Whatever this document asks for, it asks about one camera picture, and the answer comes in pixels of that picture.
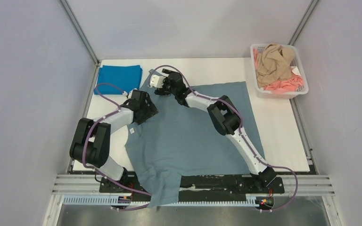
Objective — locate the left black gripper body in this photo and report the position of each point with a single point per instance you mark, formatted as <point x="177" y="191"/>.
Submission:
<point x="147" y="111"/>

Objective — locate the grey-blue t-shirt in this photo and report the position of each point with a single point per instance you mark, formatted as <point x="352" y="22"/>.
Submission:
<point x="178" y="141"/>

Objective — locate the white slotted cable duct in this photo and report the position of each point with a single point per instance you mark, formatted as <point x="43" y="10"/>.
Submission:
<point x="120" y="201"/>

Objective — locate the aluminium corner post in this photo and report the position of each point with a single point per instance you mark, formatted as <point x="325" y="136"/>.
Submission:
<point x="303" y="21"/>
<point x="78" y="29"/>

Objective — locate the white plastic laundry basket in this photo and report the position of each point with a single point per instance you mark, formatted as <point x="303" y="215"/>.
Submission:
<point x="288" y="95"/>

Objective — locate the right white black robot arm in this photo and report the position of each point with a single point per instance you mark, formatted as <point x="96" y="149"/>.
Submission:
<point x="225" y="118"/>

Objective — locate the beige t-shirt in basket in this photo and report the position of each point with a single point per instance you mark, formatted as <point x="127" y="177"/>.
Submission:
<point x="273" y="64"/>

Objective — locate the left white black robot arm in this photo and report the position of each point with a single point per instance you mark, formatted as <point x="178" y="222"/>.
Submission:
<point x="91" y="142"/>

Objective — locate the folded bright blue t-shirt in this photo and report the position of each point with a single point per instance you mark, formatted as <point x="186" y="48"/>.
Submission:
<point x="125" y="78"/>

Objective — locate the left aluminium corner post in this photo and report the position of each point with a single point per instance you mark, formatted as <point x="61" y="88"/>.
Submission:
<point x="78" y="29"/>

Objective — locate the right aluminium corner post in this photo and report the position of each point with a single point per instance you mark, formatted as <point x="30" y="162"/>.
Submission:
<point x="303" y="21"/>

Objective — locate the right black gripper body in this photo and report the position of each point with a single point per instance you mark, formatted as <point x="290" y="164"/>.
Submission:
<point x="171" y="80"/>

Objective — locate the pink t-shirt in basket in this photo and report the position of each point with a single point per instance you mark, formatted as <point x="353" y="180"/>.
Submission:
<point x="279" y="87"/>

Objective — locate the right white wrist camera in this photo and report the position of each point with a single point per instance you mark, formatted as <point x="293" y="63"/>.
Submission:
<point x="156" y="81"/>

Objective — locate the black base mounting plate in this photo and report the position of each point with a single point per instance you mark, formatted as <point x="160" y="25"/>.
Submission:
<point x="240" y="183"/>

